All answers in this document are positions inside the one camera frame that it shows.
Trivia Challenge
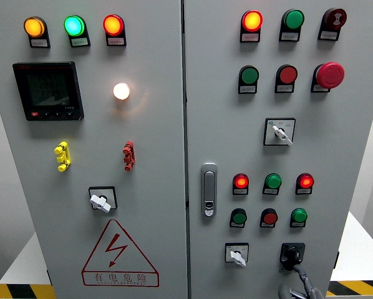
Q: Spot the black knob turn switch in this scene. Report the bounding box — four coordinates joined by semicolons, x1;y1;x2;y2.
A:
279;242;306;272

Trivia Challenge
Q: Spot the black yellow striped tape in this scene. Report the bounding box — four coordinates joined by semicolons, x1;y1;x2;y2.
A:
0;283;57;299
326;280;373;297

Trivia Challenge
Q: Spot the white platform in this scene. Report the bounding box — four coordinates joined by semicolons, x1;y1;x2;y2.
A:
329;211;373;283

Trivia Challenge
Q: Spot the small red push button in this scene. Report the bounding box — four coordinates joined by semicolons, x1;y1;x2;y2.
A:
260;207;279;225

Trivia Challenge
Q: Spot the small green push button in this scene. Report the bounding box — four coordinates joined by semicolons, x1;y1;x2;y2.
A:
230;207;248;225

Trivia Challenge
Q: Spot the small red lamp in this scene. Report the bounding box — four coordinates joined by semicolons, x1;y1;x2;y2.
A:
232;173;249;189
296;173;315;189

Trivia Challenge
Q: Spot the small green dome lamp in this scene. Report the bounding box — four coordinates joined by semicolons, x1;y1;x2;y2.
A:
264;173;283;189

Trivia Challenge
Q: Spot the grey cabinet door with lock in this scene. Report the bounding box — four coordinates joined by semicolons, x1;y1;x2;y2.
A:
183;0;373;299

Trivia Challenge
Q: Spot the silver door lock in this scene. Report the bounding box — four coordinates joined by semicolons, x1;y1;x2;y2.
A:
200;162;218;218

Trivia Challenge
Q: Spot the red warning triangle sticker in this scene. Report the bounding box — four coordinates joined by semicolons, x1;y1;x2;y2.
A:
81;219;160;288

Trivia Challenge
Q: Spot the grey cabinet door with display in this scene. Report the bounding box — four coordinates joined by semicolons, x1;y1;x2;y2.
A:
0;0;188;299

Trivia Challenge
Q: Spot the large red stop button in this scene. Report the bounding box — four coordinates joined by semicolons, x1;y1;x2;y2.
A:
312;61;346;90

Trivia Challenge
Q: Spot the large red push button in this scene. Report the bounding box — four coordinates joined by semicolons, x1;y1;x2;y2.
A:
276;64;298;85

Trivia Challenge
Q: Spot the large green push button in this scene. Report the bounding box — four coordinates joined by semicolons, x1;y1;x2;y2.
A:
238;65;259;85

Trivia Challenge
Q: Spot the large green dome lamp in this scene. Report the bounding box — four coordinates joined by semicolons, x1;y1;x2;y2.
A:
281;9;305;32

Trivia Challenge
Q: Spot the white lamp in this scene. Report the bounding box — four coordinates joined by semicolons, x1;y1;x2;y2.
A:
112;82;131;101

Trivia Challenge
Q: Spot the dark red buzzer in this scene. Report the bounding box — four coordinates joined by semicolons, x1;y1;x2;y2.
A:
322;7;347;31

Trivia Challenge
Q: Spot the large red lamp above buttons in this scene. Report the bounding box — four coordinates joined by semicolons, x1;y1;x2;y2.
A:
241;10;264;33

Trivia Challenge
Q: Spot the black display meter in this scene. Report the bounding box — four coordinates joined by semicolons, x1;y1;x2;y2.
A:
12;61;85;121

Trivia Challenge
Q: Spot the large red lamp beside green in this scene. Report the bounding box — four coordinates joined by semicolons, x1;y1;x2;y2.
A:
102;14;125;37

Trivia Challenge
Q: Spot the large lit green lamp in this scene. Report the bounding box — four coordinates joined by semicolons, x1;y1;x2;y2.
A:
64;14;87;37

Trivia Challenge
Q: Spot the large yellow lamp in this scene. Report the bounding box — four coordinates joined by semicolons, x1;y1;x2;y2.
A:
23;16;47;39

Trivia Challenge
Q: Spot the small white handle turn switch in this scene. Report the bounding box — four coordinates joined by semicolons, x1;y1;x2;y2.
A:
224;242;250;268

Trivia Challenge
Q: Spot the large white handle turn switch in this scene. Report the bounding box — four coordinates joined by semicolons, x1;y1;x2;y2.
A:
263;117;297;147

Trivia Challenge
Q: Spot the small red handle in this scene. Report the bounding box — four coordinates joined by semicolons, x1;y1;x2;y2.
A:
122;140;136;172

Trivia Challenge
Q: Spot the unlabelled white handle turn switch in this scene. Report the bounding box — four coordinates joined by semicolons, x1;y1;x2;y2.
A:
88;186;119;214

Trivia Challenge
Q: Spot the small yellow handle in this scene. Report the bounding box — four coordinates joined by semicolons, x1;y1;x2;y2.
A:
54;141;72;173

